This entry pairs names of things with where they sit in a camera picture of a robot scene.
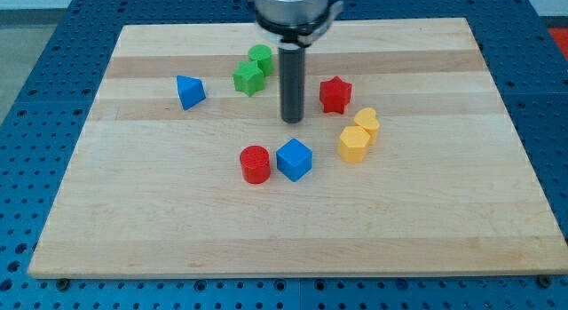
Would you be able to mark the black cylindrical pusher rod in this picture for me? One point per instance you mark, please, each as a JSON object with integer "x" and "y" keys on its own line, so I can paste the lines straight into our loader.
{"x": 292, "y": 76}

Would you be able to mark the blue cube block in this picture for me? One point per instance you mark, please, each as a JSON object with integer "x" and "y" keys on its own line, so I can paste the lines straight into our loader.
{"x": 294, "y": 159}

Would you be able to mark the green cylinder block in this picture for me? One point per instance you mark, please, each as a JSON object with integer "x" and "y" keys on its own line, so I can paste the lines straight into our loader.
{"x": 262, "y": 54}

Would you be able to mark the green star block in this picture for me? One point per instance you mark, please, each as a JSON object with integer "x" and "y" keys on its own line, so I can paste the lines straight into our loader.
{"x": 248, "y": 78}

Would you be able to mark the red star block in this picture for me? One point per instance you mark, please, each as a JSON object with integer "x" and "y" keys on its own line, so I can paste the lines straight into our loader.
{"x": 335, "y": 95}

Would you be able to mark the yellow heart block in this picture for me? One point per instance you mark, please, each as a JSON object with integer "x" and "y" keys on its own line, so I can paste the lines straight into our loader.
{"x": 366, "y": 118}

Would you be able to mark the yellow hexagon block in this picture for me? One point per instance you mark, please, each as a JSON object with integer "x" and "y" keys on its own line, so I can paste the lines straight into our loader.
{"x": 353, "y": 144}

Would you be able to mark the blue triangle block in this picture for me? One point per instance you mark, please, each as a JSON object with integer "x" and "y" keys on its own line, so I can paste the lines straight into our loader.
{"x": 190, "y": 91}

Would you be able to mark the red cylinder block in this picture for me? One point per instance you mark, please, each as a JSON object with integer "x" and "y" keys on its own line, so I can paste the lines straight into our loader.
{"x": 255, "y": 164}

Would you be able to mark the wooden board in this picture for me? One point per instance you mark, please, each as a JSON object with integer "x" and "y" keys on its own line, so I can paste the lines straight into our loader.
{"x": 153, "y": 191}

